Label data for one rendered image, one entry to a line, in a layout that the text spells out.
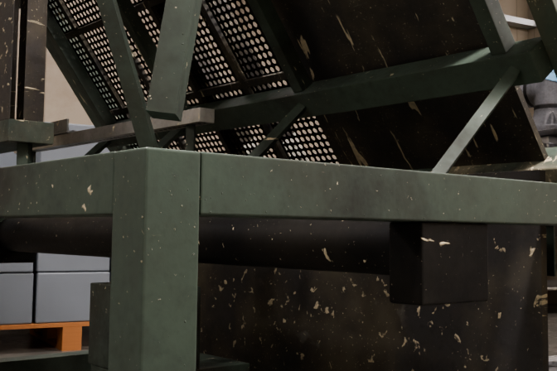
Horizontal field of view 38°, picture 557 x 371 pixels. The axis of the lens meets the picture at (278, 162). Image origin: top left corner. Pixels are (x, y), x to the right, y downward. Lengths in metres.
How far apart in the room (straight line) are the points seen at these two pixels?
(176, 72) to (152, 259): 0.26
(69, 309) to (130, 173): 3.71
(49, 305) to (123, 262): 3.66
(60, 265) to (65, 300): 0.20
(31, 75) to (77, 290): 2.27
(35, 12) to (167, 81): 1.68
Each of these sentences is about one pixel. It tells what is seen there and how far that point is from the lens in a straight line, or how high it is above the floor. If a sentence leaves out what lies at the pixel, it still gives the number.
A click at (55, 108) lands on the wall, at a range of 6.17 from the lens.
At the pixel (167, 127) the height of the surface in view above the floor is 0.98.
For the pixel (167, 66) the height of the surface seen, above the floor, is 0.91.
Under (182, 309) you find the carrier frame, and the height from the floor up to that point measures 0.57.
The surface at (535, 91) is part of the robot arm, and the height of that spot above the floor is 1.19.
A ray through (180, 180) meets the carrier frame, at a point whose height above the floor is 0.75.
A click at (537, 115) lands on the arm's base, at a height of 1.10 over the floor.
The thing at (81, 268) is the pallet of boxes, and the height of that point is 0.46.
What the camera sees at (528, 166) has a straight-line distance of 2.17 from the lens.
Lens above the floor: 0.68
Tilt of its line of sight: 5 degrees up
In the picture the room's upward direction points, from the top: 1 degrees clockwise
